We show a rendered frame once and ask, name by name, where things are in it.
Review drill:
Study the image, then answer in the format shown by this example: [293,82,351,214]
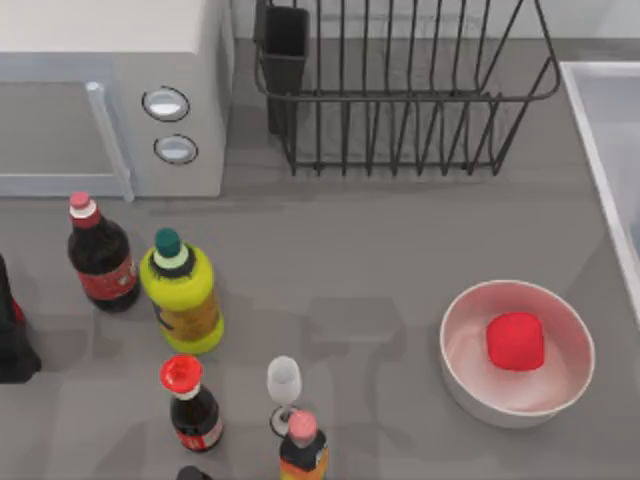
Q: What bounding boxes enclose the pale microwave oven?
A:
[0,0,236,200]

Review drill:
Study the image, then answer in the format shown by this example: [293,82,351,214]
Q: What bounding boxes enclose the dark sauce bottle red cap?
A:
[158,353,225,454]

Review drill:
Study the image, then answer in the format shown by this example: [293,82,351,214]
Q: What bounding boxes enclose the black cutlery holder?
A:
[253,0,311,95]

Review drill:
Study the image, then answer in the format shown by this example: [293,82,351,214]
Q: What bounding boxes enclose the small microwave knob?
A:
[152,133,199,166]

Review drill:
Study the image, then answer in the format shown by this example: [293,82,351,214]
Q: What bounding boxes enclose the yellow-green bottle green cap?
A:
[138,227,226,356]

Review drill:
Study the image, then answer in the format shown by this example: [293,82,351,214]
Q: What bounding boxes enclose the clear wine glass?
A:
[265,355,304,436]

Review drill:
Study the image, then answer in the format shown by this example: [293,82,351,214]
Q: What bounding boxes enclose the red cube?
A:
[485,312,546,372]

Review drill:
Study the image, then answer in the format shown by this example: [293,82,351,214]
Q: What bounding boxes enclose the orange bottle pink cap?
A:
[278,410,330,480]

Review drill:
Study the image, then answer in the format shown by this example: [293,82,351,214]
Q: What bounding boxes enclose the microwave door handle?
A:
[85,81,136,203]

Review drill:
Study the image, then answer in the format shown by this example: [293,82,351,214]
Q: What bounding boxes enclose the dark cola bottle red label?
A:
[67,191,142,314]

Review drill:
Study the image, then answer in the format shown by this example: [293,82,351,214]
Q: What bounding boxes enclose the black wire dish rack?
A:
[253,0,561,178]

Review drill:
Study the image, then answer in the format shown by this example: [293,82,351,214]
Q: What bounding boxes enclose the large microwave knob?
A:
[141,85,191,123]

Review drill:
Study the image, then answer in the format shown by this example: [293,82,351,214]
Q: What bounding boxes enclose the white sink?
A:
[558,60,640,326]

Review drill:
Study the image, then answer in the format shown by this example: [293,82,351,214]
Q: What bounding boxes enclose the white bowl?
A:
[439,279,597,430]

